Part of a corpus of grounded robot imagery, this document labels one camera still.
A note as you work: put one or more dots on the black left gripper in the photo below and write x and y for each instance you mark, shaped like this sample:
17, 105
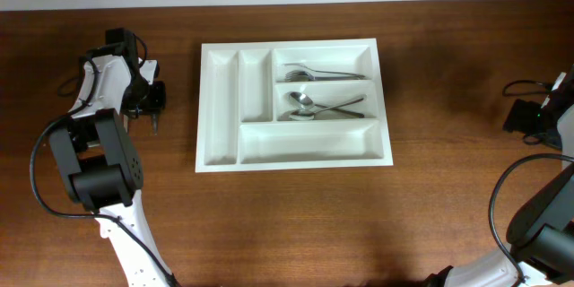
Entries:
152, 110

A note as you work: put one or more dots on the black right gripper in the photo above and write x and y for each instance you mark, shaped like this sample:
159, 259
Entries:
518, 117

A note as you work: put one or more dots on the small steel spoon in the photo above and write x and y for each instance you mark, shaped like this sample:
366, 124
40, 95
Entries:
155, 123

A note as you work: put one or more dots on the steel fork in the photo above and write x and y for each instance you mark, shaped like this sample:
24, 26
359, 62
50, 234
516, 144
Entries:
293, 77
322, 71
309, 75

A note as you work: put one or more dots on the steel tablespoon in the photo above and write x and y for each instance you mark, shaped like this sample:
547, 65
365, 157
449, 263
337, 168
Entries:
302, 115
301, 99

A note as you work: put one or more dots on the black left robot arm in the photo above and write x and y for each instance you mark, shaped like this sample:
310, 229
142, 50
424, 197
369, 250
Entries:
96, 158

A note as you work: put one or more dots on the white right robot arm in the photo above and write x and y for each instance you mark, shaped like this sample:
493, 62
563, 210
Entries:
539, 246

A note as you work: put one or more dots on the white cutlery tray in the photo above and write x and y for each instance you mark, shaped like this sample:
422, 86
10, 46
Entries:
255, 114

